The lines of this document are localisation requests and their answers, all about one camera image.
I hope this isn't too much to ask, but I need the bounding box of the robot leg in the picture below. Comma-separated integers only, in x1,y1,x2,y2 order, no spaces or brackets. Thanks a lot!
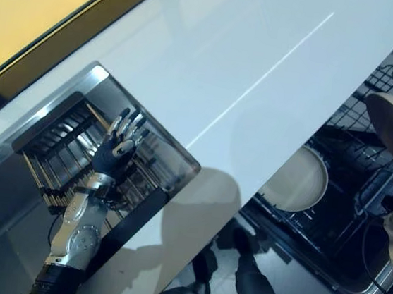
186,239,222,294
227,227,297,294

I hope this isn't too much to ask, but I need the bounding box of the grey cutlery basket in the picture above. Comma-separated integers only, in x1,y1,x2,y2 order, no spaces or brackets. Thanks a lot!
353,165,393,220

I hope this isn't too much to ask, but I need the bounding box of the open dishwasher door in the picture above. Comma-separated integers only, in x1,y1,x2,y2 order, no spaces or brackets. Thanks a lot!
229,180,393,294

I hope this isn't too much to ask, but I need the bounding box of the stainless steel sink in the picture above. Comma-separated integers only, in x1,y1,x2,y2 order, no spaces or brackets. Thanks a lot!
0,49,212,294

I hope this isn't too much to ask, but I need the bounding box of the black slatted dish rack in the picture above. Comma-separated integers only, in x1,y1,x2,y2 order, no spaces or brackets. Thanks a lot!
5,84,188,220

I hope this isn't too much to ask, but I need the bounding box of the robot right leg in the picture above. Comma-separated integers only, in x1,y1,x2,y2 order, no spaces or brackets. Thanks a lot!
227,227,297,294

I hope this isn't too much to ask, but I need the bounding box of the black window frame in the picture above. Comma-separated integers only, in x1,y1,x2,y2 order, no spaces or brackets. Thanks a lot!
0,0,156,127

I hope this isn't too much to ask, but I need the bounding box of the black wire dishwasher rack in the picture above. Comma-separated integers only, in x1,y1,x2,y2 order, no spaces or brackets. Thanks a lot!
296,55,393,213

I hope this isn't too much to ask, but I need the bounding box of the robot left leg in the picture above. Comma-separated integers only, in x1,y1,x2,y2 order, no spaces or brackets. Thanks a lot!
186,239,222,294

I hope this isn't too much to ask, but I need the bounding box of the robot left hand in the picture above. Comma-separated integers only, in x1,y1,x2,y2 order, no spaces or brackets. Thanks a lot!
90,104,152,184

